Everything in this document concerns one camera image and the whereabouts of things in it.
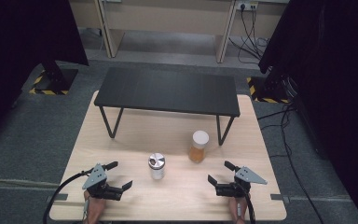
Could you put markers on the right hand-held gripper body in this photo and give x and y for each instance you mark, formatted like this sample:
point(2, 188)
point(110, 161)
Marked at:
point(242, 182)

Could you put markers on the black curtain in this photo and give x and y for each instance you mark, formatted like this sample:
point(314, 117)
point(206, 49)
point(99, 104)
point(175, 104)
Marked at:
point(332, 77)
point(18, 46)

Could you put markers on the orange jar with white lid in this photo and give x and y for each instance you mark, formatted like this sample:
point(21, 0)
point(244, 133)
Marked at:
point(198, 149)

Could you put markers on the person's right hand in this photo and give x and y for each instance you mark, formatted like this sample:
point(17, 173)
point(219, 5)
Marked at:
point(234, 208)

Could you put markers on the white wall power socket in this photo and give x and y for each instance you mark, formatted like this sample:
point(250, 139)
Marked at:
point(247, 5)

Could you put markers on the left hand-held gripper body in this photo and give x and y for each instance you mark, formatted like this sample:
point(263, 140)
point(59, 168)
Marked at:
point(99, 183)

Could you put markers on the silver metal cup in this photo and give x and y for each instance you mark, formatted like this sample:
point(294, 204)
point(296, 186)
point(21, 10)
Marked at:
point(157, 168)

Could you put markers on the beige wooden desk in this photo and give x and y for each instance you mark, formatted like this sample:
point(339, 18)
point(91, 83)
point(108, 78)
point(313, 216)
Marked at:
point(167, 15)

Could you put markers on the black metal shelf riser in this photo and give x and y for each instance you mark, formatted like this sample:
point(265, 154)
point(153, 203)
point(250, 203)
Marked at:
point(167, 90)

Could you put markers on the grey tape strip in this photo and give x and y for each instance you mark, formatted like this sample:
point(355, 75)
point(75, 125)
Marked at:
point(57, 197)
point(277, 196)

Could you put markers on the person's left hand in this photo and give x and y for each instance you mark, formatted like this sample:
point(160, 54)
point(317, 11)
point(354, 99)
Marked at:
point(94, 210)

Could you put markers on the black stand base hazard tape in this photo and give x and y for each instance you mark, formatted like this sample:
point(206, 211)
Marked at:
point(268, 90)
point(54, 82)

